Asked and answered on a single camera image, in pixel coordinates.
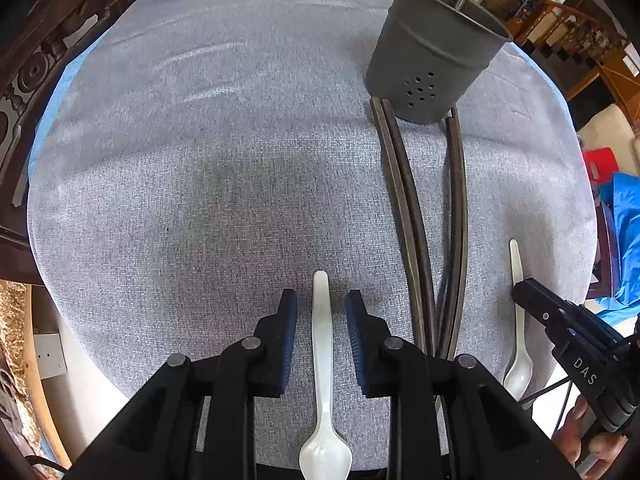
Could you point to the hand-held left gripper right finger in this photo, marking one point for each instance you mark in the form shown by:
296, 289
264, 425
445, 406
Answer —
356, 342

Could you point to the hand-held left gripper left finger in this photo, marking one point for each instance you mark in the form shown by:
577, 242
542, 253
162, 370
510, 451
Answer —
287, 332

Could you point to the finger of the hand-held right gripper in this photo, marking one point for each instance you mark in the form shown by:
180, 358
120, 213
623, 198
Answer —
532, 297

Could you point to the dark wooden chopstick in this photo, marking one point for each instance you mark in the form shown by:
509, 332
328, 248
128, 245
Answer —
462, 200
397, 185
411, 185
448, 280

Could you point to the grey metal utensil holder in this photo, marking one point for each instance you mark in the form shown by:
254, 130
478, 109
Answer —
425, 60

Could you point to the person's right hand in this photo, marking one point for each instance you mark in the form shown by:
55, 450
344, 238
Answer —
602, 450

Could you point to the blue plastic sheet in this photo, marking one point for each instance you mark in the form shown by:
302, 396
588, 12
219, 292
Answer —
625, 230

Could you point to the red stool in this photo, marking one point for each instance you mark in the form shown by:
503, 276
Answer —
600, 165

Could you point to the grey tablecloth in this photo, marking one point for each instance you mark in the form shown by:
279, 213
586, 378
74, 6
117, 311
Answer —
200, 160

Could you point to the wooden staircase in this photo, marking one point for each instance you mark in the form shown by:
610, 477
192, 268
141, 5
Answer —
575, 25

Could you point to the carved dark wooden bench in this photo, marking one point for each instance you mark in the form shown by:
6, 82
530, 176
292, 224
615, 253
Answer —
30, 75

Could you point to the white wall socket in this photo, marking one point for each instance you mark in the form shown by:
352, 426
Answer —
50, 355

